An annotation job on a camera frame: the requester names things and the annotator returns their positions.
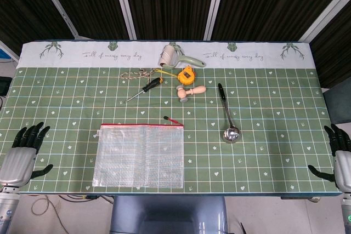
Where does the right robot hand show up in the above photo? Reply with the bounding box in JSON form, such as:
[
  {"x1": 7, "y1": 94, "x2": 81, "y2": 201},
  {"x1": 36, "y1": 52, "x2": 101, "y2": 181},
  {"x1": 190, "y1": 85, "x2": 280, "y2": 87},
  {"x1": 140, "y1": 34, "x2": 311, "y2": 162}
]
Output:
[{"x1": 307, "y1": 123, "x2": 351, "y2": 192}]

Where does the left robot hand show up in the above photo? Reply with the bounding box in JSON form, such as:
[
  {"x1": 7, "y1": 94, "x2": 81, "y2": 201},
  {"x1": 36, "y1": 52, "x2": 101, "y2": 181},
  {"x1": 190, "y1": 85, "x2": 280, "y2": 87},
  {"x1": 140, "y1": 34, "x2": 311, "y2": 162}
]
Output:
[{"x1": 0, "y1": 121, "x2": 54, "y2": 189}]

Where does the clear mesh zipper pouch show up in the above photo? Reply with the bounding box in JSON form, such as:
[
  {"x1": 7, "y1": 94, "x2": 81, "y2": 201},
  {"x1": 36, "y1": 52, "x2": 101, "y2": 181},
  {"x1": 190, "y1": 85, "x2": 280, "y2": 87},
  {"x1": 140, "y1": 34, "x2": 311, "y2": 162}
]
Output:
[{"x1": 92, "y1": 116, "x2": 185, "y2": 190}]

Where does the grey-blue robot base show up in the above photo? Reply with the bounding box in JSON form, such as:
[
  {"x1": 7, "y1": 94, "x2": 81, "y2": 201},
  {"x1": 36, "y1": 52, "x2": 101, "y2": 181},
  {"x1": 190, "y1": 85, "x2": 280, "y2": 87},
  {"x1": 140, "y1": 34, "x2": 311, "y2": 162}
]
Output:
[{"x1": 111, "y1": 196, "x2": 228, "y2": 234}]

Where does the dark grey chair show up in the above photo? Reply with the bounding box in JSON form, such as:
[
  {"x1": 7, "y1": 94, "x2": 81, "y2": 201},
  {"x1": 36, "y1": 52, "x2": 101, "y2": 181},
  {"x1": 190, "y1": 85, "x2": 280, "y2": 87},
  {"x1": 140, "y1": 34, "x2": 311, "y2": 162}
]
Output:
[{"x1": 322, "y1": 84, "x2": 351, "y2": 125}]

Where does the black device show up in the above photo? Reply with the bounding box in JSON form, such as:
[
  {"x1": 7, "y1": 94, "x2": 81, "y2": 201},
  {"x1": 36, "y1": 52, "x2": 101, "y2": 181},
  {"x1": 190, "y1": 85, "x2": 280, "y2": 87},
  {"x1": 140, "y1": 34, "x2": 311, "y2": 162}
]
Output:
[{"x1": 0, "y1": 76, "x2": 13, "y2": 95}]

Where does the green grid tablecloth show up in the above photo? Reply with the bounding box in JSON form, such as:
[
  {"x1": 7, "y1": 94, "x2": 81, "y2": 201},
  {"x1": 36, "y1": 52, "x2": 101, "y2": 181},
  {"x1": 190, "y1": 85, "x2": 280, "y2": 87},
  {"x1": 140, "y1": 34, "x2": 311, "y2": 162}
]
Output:
[{"x1": 0, "y1": 41, "x2": 344, "y2": 195}]

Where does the black partition panel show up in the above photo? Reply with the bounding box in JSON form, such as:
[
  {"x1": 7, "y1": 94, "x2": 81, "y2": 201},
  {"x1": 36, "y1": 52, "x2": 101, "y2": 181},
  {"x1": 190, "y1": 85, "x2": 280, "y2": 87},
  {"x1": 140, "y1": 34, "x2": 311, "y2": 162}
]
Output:
[
  {"x1": 120, "y1": 0, "x2": 220, "y2": 42},
  {"x1": 0, "y1": 0, "x2": 76, "y2": 54},
  {"x1": 308, "y1": 0, "x2": 351, "y2": 88},
  {"x1": 41, "y1": 0, "x2": 132, "y2": 40},
  {"x1": 211, "y1": 0, "x2": 351, "y2": 42}
]

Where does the yellow tape measure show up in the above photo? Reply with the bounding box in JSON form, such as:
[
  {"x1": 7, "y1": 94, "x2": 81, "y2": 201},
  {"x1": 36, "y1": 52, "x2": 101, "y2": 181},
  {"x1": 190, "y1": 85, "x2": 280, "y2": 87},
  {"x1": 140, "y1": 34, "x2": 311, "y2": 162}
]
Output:
[{"x1": 156, "y1": 65, "x2": 197, "y2": 84}]

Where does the pale green lint roller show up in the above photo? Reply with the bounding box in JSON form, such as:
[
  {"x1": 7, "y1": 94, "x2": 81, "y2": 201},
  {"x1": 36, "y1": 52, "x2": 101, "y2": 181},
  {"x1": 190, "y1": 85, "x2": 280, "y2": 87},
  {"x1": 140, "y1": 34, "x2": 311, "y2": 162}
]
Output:
[{"x1": 157, "y1": 44, "x2": 207, "y2": 70}]

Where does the steel ladle black handle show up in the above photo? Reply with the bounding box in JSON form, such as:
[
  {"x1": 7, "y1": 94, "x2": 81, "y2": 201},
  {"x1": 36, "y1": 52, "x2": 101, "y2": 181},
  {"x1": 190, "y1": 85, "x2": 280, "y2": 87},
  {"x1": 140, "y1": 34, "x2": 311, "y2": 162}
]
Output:
[{"x1": 218, "y1": 82, "x2": 242, "y2": 144}]

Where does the braided beige rope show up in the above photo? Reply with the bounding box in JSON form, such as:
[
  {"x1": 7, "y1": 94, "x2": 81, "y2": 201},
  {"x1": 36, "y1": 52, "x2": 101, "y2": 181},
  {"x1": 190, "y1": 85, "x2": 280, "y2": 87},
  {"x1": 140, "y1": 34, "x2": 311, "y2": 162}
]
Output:
[{"x1": 120, "y1": 68, "x2": 157, "y2": 82}]

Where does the black handled screwdriver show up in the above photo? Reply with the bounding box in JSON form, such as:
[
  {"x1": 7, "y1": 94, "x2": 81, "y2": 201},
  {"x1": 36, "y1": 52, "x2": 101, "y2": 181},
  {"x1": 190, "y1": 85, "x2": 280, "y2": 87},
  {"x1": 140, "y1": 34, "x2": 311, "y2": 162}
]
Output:
[{"x1": 125, "y1": 77, "x2": 165, "y2": 104}]

